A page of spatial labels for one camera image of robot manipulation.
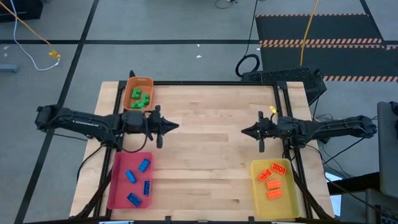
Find black hazard-striped floor mat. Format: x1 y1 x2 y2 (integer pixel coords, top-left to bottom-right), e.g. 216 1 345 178
254 12 398 83

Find yellow hanging cable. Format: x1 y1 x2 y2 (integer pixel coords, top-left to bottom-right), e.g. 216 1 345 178
299 0 320 67

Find yellow floor cable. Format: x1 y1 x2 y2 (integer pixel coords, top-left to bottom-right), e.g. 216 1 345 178
0 0 53 54

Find orange plastic bin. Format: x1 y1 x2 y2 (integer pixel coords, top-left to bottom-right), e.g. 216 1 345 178
122 76 154 112

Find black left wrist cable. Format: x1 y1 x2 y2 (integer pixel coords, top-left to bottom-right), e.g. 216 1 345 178
119 123 149 154

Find red plastic tray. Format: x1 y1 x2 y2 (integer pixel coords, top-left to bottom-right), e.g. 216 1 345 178
107 151 154 210

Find grey floor object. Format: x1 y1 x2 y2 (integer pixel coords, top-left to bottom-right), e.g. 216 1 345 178
0 63 19 73

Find black perforated computer case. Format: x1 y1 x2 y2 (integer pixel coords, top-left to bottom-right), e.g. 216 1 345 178
241 67 328 98

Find grey equipment cabinet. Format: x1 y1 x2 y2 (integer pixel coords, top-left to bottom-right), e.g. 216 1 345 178
377 101 398 200

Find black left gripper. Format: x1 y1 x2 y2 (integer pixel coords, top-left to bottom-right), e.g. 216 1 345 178
143 105 180 149

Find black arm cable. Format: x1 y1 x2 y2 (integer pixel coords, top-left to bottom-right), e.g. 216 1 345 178
76 144 105 185
322 136 366 164

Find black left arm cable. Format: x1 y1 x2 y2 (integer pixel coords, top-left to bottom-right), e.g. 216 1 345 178
76 144 105 185

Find yellow plastic tray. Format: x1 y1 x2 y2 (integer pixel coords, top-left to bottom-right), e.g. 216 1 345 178
250 158 302 220

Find white floor cable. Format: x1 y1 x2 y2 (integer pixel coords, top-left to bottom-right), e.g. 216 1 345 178
10 0 60 72

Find black hanging cable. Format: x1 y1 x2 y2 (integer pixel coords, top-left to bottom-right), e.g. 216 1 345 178
235 0 261 78

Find black box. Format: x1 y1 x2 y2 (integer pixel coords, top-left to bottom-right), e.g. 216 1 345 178
0 0 44 22

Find black desk edge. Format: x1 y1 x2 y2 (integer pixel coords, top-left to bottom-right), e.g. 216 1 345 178
328 172 382 195

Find black floor cable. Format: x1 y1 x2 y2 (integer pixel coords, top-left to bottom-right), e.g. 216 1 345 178
214 0 239 9

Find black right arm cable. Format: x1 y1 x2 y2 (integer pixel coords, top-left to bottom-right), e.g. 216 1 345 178
322 136 366 164

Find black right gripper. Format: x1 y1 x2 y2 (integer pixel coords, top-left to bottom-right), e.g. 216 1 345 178
241 111 280 153

